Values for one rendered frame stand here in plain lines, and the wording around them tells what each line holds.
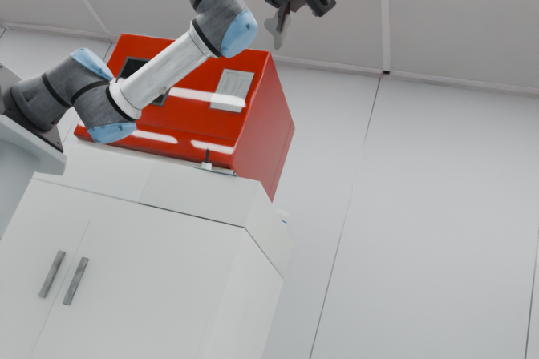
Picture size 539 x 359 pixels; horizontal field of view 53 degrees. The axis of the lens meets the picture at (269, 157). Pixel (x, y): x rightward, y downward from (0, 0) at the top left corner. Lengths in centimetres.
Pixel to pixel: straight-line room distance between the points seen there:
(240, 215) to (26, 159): 59
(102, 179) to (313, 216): 223
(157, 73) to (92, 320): 71
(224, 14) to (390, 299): 259
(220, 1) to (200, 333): 86
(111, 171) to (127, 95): 40
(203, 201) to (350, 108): 264
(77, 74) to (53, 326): 71
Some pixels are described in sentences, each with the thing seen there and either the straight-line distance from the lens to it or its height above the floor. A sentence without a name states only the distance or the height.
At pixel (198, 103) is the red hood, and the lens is 251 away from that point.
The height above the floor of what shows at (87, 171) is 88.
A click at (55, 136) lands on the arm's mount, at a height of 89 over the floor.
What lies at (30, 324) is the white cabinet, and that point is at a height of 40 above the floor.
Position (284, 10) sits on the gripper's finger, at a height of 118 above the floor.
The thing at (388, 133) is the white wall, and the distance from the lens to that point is 401.
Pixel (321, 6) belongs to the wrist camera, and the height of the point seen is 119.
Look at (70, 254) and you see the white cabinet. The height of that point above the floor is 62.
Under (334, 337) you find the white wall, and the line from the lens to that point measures 358.
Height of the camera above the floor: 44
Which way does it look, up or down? 22 degrees up
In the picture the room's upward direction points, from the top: 18 degrees clockwise
